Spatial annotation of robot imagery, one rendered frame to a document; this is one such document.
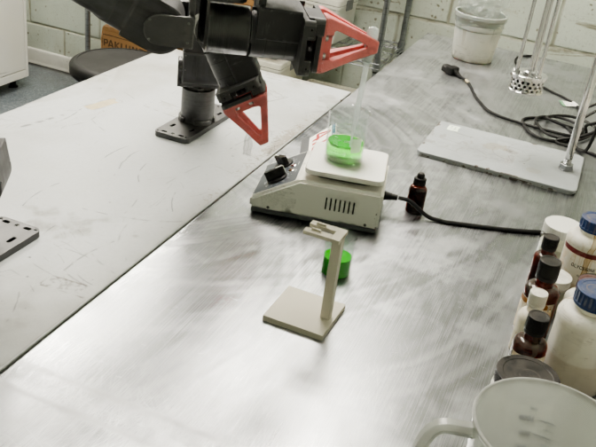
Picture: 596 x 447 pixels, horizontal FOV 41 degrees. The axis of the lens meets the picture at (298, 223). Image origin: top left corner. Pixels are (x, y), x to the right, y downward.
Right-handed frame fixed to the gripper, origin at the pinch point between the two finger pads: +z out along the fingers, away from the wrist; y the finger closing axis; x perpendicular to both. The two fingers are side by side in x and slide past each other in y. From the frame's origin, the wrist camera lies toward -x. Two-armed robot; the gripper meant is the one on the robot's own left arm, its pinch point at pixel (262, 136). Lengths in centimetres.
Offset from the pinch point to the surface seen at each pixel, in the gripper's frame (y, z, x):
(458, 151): 30.4, 24.4, -30.0
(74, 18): 321, -23, 103
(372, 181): -5.4, 11.4, -12.8
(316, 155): 1.7, 6.5, -6.2
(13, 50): 284, -21, 128
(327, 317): -29.6, 17.3, -1.7
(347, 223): -4.0, 16.7, -6.9
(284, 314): -29.2, 15.1, 3.1
